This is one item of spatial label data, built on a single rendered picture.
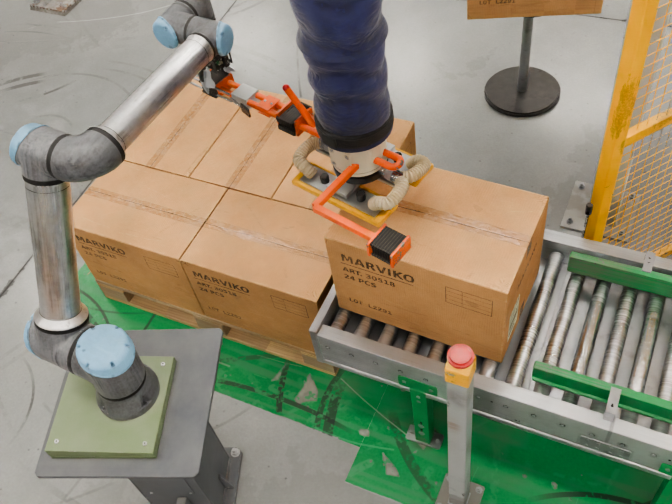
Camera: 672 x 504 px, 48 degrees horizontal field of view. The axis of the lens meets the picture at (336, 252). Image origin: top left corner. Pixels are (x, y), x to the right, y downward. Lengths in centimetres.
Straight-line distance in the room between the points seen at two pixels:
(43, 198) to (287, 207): 125
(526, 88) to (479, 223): 195
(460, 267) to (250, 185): 119
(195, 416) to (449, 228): 96
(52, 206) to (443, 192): 119
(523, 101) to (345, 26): 241
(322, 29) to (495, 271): 88
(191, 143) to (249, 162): 31
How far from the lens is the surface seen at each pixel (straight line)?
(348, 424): 308
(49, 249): 212
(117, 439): 236
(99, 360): 218
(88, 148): 193
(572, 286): 275
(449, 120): 411
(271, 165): 322
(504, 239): 234
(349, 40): 189
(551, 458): 302
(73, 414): 244
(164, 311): 353
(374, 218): 221
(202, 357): 245
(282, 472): 304
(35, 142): 199
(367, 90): 201
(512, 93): 423
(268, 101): 246
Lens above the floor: 276
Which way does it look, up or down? 51 degrees down
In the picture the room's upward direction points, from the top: 11 degrees counter-clockwise
